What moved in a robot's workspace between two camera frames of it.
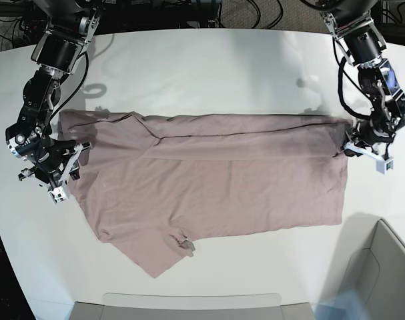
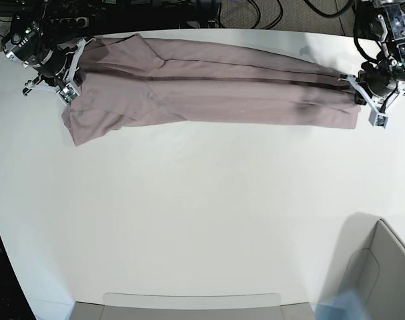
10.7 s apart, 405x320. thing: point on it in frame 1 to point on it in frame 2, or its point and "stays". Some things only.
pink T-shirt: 155,183 to 132,79
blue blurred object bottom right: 349,305 stays
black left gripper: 45,154 to 30,45
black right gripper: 367,131 to 381,80
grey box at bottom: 189,306 stays
